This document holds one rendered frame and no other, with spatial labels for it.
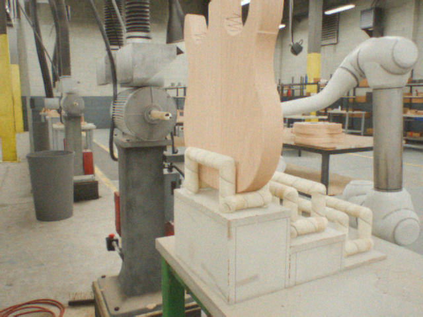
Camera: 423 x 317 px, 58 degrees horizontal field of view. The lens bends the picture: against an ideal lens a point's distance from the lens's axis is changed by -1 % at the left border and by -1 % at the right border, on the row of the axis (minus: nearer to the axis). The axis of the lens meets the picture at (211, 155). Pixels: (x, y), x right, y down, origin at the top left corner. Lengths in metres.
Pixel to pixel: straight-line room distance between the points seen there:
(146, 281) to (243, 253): 1.43
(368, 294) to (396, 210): 0.68
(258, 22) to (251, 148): 0.22
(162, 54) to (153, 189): 0.77
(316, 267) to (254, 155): 0.32
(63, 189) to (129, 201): 2.51
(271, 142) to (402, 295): 0.42
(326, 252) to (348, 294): 0.10
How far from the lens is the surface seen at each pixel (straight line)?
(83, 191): 5.23
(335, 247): 0.91
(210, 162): 0.77
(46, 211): 4.50
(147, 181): 1.98
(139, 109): 1.77
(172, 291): 1.13
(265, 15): 0.70
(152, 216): 2.04
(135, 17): 1.67
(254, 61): 0.70
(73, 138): 5.26
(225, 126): 0.78
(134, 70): 1.47
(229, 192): 0.74
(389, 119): 1.48
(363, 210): 1.03
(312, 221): 0.89
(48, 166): 4.35
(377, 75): 1.46
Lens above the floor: 1.33
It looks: 9 degrees down
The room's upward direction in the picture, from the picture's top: straight up
